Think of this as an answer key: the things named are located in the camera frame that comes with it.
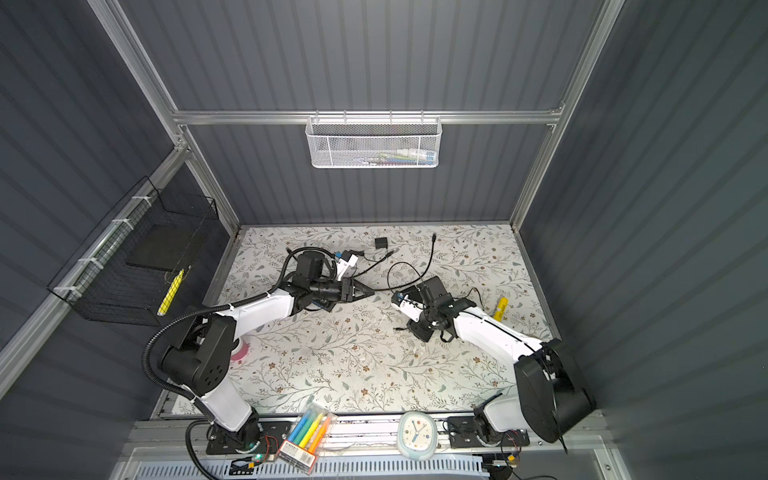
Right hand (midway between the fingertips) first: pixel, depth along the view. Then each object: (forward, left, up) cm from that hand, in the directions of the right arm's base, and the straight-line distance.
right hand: (418, 321), depth 88 cm
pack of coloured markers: (-29, +29, -3) cm, 41 cm away
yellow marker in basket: (-5, +59, +24) cm, 63 cm away
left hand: (+5, +13, +9) cm, 17 cm away
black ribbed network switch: (-7, 0, +9) cm, 11 cm away
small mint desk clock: (-29, +2, -3) cm, 29 cm away
